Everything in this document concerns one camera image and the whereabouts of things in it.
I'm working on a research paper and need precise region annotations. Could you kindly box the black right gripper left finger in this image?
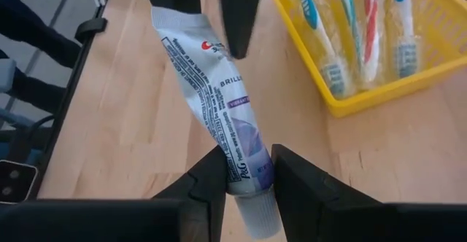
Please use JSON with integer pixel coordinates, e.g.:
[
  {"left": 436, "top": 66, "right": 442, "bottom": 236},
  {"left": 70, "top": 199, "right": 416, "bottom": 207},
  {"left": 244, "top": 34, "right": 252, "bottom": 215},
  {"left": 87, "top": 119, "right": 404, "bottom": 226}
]
[{"left": 153, "top": 145, "right": 229, "bottom": 242}]

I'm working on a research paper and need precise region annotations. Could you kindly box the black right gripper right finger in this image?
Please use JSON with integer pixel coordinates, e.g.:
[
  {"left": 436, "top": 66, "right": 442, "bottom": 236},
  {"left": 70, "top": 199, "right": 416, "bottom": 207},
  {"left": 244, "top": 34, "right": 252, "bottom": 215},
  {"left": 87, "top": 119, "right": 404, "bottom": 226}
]
[{"left": 271, "top": 143, "right": 382, "bottom": 242}]

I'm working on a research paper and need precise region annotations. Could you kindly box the blue white toothbrush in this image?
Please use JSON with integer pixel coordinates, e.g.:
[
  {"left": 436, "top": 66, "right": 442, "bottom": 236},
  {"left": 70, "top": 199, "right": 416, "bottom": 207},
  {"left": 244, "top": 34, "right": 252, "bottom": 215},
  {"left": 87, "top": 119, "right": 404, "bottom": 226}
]
[
  {"left": 291, "top": 0, "right": 353, "bottom": 99},
  {"left": 388, "top": 0, "right": 420, "bottom": 79}
]

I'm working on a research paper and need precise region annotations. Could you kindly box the small white purple toothpaste tube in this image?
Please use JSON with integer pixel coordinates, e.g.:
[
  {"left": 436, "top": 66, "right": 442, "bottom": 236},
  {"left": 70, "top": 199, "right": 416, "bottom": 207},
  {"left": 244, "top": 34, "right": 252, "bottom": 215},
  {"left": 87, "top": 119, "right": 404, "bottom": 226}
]
[{"left": 150, "top": 5, "right": 284, "bottom": 240}]

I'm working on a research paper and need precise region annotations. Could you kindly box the red white toothbrush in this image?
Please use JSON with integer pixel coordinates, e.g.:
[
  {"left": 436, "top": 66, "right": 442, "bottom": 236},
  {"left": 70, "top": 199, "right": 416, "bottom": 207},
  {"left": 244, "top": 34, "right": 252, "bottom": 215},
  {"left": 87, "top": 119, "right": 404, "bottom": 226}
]
[{"left": 360, "top": 0, "right": 382, "bottom": 86}]

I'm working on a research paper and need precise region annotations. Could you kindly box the black chair armrest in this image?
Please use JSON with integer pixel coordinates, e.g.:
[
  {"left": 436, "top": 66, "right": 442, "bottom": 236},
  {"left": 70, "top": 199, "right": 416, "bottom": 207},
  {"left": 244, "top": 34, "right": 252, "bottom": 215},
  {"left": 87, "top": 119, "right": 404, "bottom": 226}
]
[{"left": 74, "top": 17, "right": 109, "bottom": 44}]

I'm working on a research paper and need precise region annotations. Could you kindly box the person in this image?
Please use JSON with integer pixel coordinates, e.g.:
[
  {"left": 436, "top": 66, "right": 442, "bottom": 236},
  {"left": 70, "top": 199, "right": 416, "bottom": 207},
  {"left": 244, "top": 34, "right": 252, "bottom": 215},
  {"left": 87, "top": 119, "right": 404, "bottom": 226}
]
[{"left": 0, "top": 0, "right": 83, "bottom": 114}]

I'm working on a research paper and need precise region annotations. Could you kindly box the yellow slotted plastic basket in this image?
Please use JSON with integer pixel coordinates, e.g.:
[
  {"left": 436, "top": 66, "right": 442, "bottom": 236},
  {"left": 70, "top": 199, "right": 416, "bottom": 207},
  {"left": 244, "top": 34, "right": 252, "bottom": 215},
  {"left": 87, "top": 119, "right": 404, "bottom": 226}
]
[{"left": 268, "top": 0, "right": 467, "bottom": 119}]

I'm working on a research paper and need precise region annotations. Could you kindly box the black aluminium table frame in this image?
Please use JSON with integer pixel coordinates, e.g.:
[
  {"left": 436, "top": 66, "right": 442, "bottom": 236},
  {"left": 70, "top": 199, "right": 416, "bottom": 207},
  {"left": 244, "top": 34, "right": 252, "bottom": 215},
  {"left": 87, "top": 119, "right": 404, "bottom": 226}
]
[{"left": 32, "top": 0, "right": 110, "bottom": 203}]

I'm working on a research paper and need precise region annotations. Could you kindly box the small silver-edged camera box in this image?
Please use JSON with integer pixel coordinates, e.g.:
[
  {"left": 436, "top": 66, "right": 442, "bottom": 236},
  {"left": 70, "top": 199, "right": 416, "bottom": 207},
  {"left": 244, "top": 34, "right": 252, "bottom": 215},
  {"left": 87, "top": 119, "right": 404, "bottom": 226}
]
[{"left": 0, "top": 159, "right": 39, "bottom": 205}]

